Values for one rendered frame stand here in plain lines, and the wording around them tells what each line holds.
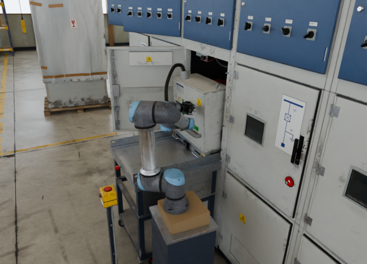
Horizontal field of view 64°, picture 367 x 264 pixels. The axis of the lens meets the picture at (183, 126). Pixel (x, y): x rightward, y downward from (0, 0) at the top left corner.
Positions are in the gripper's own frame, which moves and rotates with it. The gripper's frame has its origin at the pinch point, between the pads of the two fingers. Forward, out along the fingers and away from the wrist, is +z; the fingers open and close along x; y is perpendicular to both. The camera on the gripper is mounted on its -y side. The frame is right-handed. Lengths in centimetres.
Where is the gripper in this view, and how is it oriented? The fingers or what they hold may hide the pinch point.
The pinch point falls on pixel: (194, 107)
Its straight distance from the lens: 214.4
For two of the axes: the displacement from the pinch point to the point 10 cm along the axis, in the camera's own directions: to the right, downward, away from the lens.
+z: 6.9, -0.1, 7.2
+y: 6.9, 3.0, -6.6
